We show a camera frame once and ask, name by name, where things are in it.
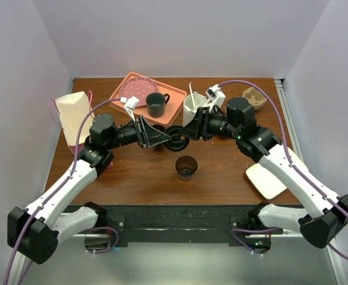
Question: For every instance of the dark green mug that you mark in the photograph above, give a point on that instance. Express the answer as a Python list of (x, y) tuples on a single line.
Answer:
[(156, 103)]

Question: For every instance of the brown cardboard cup carrier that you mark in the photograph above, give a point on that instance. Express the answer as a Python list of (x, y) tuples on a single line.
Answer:
[(254, 97)]

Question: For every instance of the white cylindrical container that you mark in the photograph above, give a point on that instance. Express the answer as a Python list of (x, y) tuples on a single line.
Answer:
[(188, 114)]

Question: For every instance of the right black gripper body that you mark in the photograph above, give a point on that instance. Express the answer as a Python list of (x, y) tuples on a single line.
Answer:
[(218, 126)]

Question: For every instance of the pink plastic tray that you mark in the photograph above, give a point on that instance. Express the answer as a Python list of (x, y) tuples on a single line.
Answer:
[(172, 109)]

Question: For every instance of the cream and pink paper bag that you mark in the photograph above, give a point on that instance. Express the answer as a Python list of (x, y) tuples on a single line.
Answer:
[(68, 113)]

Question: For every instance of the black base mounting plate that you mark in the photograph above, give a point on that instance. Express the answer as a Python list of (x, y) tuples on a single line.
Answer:
[(179, 223)]

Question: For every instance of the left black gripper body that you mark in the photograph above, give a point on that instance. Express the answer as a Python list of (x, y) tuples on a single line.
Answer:
[(129, 134)]

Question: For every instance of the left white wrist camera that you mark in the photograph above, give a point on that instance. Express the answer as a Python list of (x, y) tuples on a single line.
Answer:
[(129, 105)]

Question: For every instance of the pink polka dot plate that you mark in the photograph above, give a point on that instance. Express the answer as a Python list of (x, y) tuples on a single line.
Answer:
[(139, 87)]

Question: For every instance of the black cup lid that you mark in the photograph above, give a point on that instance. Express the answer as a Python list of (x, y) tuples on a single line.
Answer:
[(177, 141)]

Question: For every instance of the white wrapped straw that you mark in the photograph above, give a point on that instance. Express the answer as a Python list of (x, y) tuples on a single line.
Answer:
[(194, 102)]

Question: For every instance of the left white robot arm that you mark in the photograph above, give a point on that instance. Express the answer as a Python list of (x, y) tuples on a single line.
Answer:
[(33, 231)]

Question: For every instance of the white square plate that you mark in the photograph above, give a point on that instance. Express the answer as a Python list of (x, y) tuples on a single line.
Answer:
[(266, 181)]

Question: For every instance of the aluminium frame rail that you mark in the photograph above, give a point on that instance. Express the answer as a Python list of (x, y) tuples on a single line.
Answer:
[(285, 108)]

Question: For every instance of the black plastic cup stack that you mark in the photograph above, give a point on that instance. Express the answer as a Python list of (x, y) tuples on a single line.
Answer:
[(159, 144)]

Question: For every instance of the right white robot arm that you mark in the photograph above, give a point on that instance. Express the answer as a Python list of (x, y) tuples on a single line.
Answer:
[(324, 213)]

